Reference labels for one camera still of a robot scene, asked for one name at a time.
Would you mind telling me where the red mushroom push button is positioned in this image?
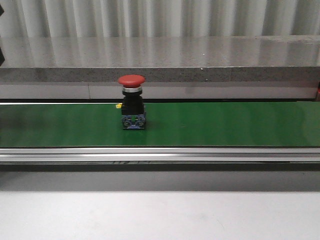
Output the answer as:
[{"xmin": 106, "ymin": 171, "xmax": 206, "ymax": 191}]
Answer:
[{"xmin": 118, "ymin": 74, "xmax": 147, "ymax": 130}]

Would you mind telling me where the grey speckled stone counter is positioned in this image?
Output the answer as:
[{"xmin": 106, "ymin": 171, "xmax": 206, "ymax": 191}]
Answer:
[{"xmin": 0, "ymin": 35, "xmax": 320, "ymax": 100}]

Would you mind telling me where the white pleated curtain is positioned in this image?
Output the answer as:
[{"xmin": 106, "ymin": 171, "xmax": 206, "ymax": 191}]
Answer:
[{"xmin": 0, "ymin": 0, "xmax": 320, "ymax": 38}]

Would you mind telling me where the aluminium conveyor side rail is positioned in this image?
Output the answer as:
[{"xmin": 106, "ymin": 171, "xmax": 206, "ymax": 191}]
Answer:
[{"xmin": 0, "ymin": 146, "xmax": 320, "ymax": 166}]

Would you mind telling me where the green conveyor belt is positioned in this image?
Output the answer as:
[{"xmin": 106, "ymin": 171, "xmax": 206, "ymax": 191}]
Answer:
[{"xmin": 0, "ymin": 101, "xmax": 320, "ymax": 148}]

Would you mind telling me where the black object at left edge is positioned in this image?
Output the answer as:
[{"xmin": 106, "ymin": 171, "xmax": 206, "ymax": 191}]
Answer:
[{"xmin": 0, "ymin": 5, "xmax": 5, "ymax": 66}]

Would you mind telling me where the red object at right edge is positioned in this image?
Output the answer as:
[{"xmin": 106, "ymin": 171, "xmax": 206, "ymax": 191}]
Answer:
[{"xmin": 315, "ymin": 84, "xmax": 320, "ymax": 102}]

